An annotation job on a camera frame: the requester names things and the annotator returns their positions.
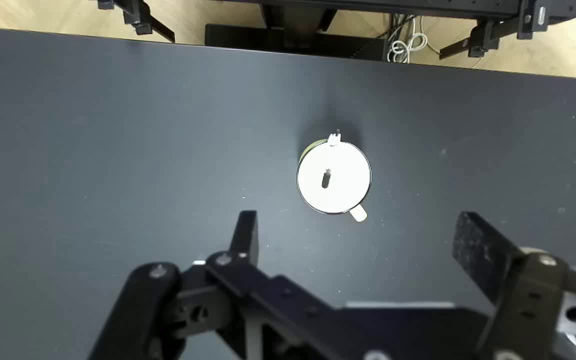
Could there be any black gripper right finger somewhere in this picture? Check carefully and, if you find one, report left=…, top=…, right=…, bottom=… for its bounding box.
left=452, top=211, right=576, bottom=360

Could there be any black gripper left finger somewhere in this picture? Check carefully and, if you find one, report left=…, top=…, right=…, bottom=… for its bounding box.
left=85, top=211, right=333, bottom=360

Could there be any yellow enamel mug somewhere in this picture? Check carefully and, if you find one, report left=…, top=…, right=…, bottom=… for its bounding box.
left=296, top=133, right=373, bottom=227

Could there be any black table frame equipment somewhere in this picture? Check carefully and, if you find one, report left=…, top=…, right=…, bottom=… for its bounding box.
left=204, top=0, right=395, bottom=65

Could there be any white coiled cable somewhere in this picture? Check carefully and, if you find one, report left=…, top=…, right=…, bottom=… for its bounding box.
left=386, top=30, right=432, bottom=66

